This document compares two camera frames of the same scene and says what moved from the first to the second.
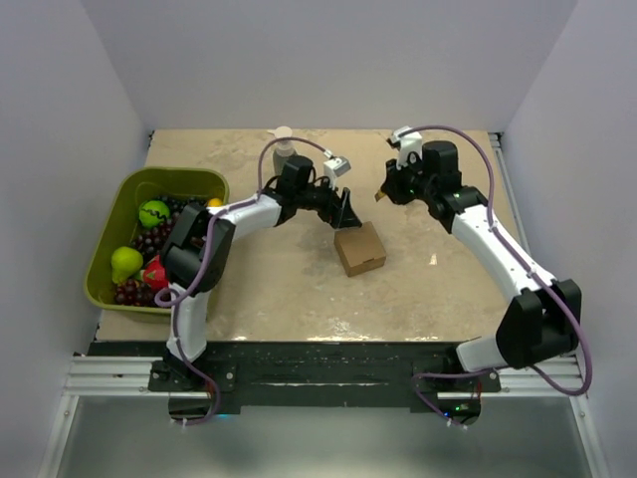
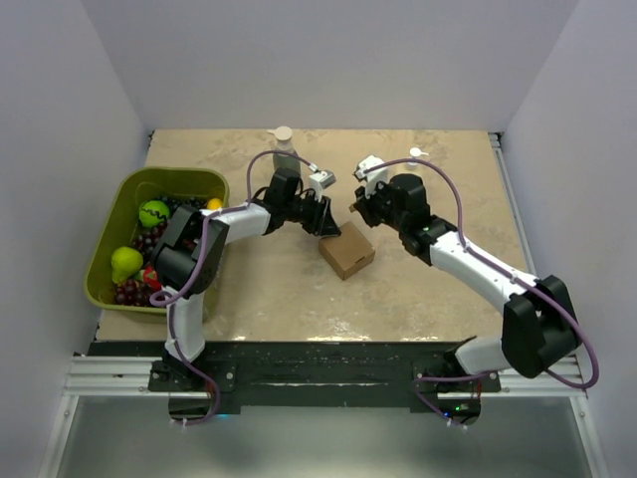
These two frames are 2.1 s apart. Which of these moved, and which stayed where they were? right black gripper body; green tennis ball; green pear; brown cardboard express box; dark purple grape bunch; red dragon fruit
Moved: brown cardboard express box; right black gripper body
Stayed: green pear; red dragon fruit; green tennis ball; dark purple grape bunch
